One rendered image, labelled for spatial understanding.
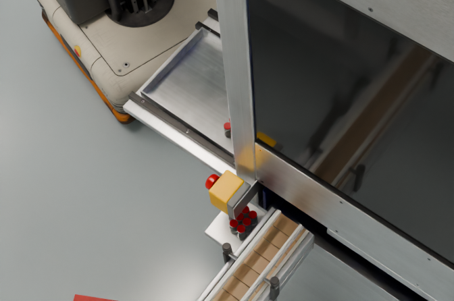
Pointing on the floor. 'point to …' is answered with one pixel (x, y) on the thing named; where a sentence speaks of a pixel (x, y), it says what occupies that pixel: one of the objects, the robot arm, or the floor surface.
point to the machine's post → (238, 65)
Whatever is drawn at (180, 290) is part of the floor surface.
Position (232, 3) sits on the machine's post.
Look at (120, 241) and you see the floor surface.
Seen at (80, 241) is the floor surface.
